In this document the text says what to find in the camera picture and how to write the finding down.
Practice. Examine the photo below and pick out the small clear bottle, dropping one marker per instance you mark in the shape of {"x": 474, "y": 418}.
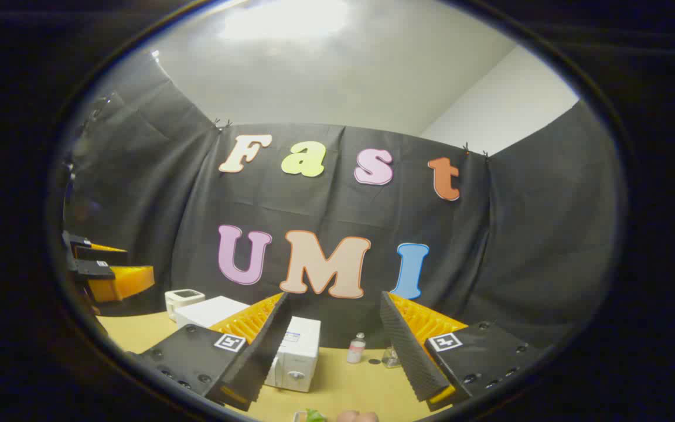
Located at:
{"x": 355, "y": 350}

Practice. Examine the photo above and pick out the white microwave oven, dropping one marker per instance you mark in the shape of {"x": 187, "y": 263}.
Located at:
{"x": 302, "y": 351}

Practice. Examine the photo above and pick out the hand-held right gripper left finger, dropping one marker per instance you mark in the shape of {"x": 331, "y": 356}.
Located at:
{"x": 267, "y": 351}

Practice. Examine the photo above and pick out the black backdrop cloth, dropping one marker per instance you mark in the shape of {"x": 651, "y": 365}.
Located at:
{"x": 197, "y": 193}

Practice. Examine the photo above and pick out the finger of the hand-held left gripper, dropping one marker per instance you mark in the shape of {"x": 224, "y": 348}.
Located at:
{"x": 100, "y": 255}
{"x": 120, "y": 284}

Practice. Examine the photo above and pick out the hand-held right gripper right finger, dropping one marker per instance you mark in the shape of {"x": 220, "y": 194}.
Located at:
{"x": 408, "y": 351}

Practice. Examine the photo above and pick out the small glass cup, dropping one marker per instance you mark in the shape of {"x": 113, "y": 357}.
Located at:
{"x": 391, "y": 357}

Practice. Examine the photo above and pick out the white toaster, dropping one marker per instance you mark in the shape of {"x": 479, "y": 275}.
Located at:
{"x": 184, "y": 298}

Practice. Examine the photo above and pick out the sandwich with green lettuce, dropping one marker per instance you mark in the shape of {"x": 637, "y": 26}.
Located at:
{"x": 315, "y": 416}

